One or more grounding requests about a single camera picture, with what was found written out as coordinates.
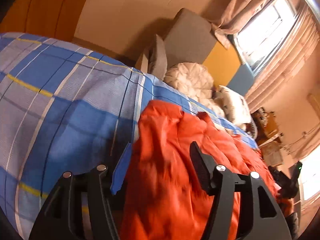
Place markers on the orange puffer jacket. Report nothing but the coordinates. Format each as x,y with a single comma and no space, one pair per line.
170,155

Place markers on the white quilted blanket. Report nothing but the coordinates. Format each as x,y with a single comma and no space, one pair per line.
190,80

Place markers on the grey yellow blue headboard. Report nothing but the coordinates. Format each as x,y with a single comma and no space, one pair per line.
190,37

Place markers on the plain pale pillow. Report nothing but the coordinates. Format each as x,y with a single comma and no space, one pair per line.
158,57

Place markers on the blue plaid bed sheet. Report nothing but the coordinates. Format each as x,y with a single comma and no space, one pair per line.
62,105

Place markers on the white deer print pillow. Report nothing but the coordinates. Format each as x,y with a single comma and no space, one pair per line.
235,103

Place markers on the wooden panelled wardrobe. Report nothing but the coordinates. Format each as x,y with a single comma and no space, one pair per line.
45,7

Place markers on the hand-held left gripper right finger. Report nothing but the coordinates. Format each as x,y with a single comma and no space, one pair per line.
200,170

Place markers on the rattan chair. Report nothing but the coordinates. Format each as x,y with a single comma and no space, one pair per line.
272,153

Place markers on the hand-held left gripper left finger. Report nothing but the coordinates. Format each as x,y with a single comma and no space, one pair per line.
120,170

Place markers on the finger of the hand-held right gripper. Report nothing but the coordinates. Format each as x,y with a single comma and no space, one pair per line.
278,177

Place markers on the short patterned beige curtain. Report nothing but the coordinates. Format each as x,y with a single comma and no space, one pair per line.
250,7

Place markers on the cluttered wooden desk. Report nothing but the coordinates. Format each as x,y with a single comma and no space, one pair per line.
268,125

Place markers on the long patterned beige curtain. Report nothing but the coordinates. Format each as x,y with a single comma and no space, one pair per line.
287,67

